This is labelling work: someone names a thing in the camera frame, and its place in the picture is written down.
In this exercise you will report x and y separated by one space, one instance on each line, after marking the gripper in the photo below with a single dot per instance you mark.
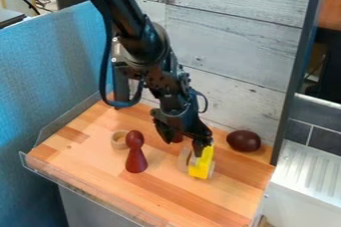
180 118

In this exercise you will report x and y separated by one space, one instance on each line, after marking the yellow triangle block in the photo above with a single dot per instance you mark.
202 164

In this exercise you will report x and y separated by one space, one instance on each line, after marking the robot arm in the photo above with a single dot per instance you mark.
133 25

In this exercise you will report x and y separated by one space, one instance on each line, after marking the small dark red block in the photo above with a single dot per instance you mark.
178 137

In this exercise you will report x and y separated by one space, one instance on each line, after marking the dark red toy pawn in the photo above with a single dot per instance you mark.
135 158

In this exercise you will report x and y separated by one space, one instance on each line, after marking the dark red toy egg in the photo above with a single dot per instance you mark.
243 140

